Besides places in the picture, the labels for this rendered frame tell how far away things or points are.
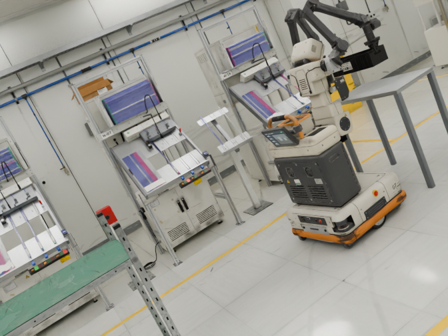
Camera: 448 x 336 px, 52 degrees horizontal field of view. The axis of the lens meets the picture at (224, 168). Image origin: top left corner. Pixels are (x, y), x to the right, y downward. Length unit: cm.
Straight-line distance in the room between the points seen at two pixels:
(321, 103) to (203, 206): 187
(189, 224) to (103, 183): 178
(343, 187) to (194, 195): 191
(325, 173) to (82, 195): 370
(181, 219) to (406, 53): 556
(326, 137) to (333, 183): 31
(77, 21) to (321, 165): 408
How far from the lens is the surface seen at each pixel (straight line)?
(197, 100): 647
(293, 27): 355
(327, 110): 340
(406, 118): 357
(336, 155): 317
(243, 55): 515
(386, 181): 345
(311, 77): 331
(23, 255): 418
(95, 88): 493
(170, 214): 459
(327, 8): 346
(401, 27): 886
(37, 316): 196
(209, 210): 474
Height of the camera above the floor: 151
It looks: 12 degrees down
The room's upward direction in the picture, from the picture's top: 26 degrees counter-clockwise
